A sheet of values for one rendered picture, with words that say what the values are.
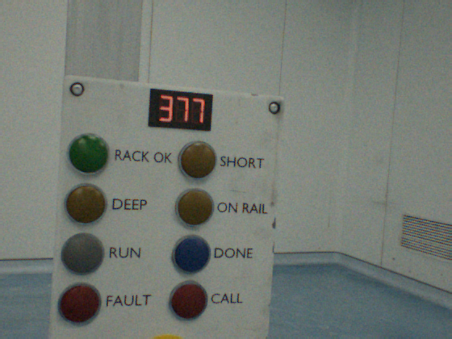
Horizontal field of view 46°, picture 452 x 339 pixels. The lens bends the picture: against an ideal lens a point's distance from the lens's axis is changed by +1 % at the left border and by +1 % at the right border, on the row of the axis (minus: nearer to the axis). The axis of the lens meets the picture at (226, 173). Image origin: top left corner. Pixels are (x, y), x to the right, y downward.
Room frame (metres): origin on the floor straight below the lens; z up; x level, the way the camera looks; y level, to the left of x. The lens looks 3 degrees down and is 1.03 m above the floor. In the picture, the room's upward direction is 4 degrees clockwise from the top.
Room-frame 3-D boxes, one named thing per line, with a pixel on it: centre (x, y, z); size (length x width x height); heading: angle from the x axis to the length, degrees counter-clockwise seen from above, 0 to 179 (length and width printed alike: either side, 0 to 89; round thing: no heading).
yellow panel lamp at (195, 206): (0.40, 0.02, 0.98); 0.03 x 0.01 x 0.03; 107
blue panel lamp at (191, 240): (0.40, 0.02, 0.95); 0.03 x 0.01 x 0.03; 107
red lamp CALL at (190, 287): (0.40, 0.02, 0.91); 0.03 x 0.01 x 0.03; 107
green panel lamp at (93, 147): (0.38, 0.10, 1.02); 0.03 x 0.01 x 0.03; 107
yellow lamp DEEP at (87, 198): (0.38, 0.10, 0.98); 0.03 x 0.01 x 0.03; 107
